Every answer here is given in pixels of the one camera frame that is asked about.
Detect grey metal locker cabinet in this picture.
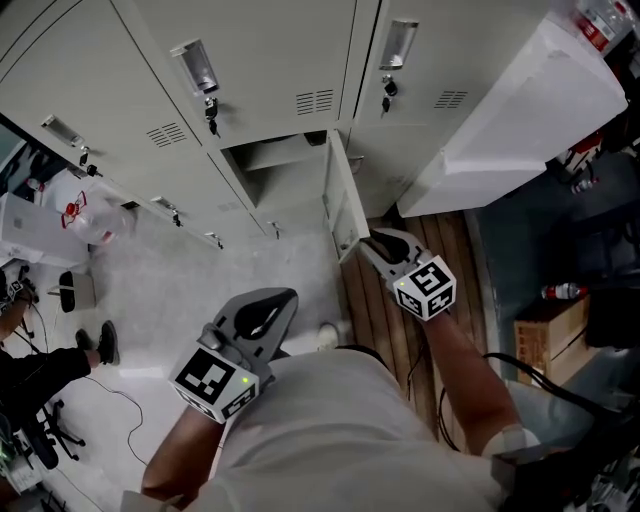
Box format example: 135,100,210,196
0,0,554,251

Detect white elbow strap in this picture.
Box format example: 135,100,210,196
481,423,542,457

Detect brown cardboard box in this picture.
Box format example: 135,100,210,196
513,294,602,387

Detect person's left forearm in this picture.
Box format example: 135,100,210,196
140,399,232,507

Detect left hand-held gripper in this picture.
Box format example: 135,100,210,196
168,287,300,425

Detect white bin with black opening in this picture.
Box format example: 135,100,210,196
46,269,97,315

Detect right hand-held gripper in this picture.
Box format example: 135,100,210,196
366,227,459,322

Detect person's right forearm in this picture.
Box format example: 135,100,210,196
423,310,522,455

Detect grey locker door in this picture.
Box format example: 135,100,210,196
0,0,204,207
344,123,444,220
351,0,552,129
99,148,267,247
322,128,372,265
112,0,359,150

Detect red labelled bottles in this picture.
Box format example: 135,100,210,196
573,0,637,52

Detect clear jug with red cap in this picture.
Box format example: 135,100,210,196
59,192,137,247

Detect wooden slat board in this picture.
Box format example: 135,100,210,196
338,209,490,454

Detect large white foam block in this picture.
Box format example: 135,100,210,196
398,17,629,219

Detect white carton box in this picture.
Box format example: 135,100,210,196
0,192,92,267

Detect black locker key bunch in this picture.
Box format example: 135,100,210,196
203,96,222,137
78,145,104,178
381,73,400,114

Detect thin black floor cable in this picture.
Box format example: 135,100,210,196
82,373,152,468

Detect black office chair base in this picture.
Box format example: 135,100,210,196
27,398,87,472

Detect red and white bottle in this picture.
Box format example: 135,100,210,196
541,281,590,302

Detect person's white shoe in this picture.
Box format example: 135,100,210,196
316,321,352,352

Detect person's white shirt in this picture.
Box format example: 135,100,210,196
121,344,507,512

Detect thick black cable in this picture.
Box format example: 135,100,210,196
481,351,604,419

